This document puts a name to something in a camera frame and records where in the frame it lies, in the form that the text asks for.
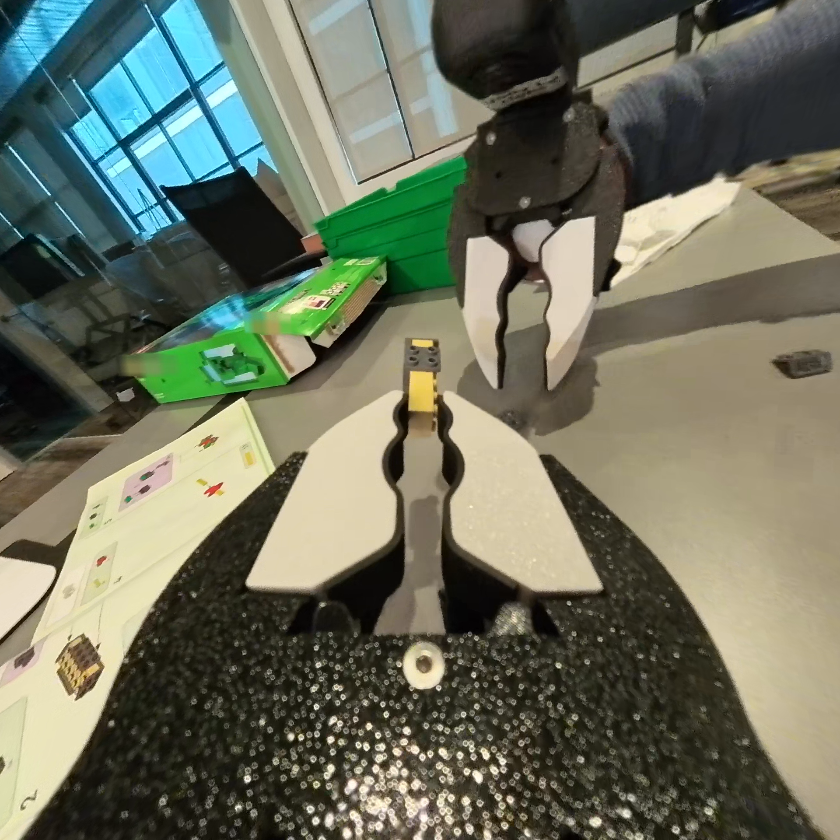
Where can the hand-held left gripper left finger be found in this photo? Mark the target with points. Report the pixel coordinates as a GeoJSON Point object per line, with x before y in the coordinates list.
{"type": "Point", "coordinates": [328, 505]}

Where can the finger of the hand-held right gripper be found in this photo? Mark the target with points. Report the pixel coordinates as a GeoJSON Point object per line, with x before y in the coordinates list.
{"type": "Point", "coordinates": [574, 282]}
{"type": "Point", "coordinates": [482, 295]}

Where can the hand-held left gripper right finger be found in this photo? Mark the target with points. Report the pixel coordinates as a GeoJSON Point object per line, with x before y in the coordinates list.
{"type": "Point", "coordinates": [518, 512]}

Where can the yellow tan brick assembly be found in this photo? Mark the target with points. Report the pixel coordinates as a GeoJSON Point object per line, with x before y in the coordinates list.
{"type": "Point", "coordinates": [420, 387]}

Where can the person's right forearm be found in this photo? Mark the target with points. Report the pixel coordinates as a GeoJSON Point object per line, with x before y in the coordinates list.
{"type": "Point", "coordinates": [722, 92]}

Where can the grey desk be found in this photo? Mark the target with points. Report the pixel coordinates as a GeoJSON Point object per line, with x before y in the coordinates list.
{"type": "Point", "coordinates": [689, 459]}

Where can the stacked green plastic bins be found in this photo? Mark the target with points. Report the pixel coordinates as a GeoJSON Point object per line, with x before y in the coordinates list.
{"type": "Point", "coordinates": [394, 229]}

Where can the frosted glass panel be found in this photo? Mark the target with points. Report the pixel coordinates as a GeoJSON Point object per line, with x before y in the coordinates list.
{"type": "Point", "coordinates": [394, 79]}

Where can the pale green instruction booklet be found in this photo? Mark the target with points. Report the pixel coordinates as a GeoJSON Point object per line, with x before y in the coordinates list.
{"type": "Point", "coordinates": [164, 499]}

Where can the green toy set box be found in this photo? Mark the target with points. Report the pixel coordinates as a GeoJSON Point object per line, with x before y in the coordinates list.
{"type": "Point", "coordinates": [216, 341]}

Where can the small grey toy brick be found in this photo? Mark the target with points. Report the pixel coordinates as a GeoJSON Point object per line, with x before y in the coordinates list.
{"type": "Point", "coordinates": [804, 364]}

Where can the black office chair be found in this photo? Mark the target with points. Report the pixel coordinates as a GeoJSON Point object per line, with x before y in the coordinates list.
{"type": "Point", "coordinates": [229, 223]}

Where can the white flat pad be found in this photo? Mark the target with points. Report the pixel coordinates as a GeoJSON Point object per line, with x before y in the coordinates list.
{"type": "Point", "coordinates": [19, 590]}

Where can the large glass window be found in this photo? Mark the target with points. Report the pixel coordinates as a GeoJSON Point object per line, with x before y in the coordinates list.
{"type": "Point", "coordinates": [164, 98]}

